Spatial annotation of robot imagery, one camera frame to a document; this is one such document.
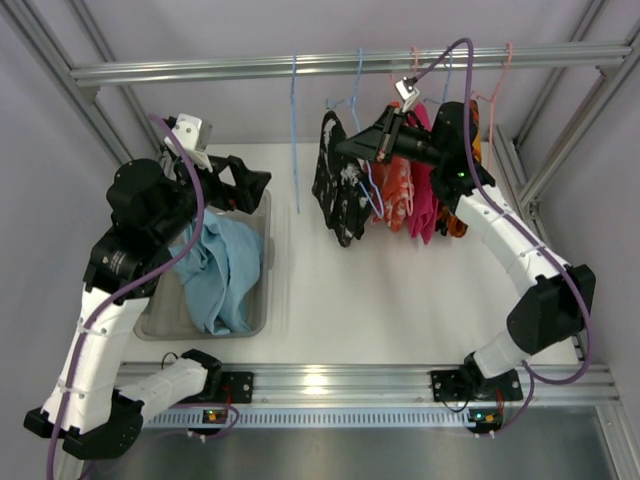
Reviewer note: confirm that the magenta garment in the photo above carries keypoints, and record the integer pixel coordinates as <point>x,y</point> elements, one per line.
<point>422,221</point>

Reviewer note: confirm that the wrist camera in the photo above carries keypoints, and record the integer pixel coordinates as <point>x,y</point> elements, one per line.
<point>408,92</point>
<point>193,134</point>

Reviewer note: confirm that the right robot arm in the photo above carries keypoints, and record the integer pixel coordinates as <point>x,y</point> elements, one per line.
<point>555,297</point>

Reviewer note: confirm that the black white patterned garment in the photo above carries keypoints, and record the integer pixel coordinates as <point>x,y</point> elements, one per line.
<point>340,185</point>

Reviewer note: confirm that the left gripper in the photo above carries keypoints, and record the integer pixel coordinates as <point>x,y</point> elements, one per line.
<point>223,181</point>

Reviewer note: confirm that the pink hanger middle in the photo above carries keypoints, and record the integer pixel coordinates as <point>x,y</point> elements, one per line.
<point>414,67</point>

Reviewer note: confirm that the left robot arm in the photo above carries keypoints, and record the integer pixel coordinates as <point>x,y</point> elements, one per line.
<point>87,415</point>

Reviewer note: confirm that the clear plastic bin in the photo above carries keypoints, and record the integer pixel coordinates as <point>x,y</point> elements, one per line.
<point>166,318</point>

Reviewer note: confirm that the light blue wire hanger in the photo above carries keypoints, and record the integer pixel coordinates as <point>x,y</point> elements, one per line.
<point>293,132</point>

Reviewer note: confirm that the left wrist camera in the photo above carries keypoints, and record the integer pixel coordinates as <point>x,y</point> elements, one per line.
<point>193,134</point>

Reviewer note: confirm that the left aluminium frame post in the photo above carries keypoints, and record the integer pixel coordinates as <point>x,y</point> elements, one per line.
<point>63,35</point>

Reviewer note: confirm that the light blue trousers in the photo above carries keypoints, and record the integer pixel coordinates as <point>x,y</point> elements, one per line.
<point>218,272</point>

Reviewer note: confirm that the pink hanger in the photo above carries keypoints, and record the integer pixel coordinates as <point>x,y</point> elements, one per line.
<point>414,67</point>
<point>492,100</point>

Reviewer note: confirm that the slotted cable duct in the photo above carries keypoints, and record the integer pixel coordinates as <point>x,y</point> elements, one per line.
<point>332,417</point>

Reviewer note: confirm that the orange yellow patterned garment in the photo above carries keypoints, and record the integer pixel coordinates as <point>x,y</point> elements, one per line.
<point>448,224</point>

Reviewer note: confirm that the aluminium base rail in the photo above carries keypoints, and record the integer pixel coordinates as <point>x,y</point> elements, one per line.
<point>300,385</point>

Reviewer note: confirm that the right aluminium frame post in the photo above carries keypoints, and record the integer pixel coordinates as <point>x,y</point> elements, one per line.
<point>580,159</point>

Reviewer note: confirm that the aluminium frame post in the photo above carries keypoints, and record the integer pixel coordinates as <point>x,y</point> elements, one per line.
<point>580,159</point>
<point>63,35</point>

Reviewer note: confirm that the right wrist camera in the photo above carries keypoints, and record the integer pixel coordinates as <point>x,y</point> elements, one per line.
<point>408,92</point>

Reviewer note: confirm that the pink hanger rightmost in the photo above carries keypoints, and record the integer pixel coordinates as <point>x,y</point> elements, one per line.
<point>492,100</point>

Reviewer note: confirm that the aluminium hanging rail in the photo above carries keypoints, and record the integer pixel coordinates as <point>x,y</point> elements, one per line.
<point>560,55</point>

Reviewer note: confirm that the orange red patterned garment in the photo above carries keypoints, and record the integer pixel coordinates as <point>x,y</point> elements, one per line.
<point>395,185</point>

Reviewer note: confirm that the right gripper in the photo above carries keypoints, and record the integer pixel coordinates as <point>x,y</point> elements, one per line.
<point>388,136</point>

